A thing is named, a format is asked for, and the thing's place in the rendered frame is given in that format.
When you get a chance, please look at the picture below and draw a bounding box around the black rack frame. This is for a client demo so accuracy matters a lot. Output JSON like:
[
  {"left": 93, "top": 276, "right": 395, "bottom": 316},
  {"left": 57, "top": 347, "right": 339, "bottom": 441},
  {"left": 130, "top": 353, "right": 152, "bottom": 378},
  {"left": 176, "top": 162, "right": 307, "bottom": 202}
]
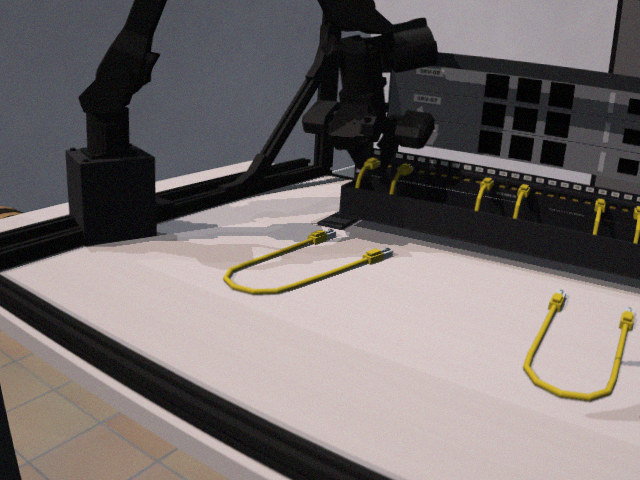
[{"left": 363, "top": 52, "right": 640, "bottom": 243}]

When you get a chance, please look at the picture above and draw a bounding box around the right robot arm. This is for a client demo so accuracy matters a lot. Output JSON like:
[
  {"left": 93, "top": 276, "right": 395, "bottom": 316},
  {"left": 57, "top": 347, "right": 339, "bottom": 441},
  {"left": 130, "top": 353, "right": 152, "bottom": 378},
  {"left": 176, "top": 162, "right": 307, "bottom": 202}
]
[{"left": 79, "top": 0, "right": 438, "bottom": 160}]

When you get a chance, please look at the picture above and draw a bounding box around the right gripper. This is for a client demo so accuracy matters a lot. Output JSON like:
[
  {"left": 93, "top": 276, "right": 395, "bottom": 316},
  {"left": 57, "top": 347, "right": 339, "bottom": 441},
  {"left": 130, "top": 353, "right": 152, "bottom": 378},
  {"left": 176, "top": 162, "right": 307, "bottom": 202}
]
[{"left": 302, "top": 77, "right": 435, "bottom": 174}]

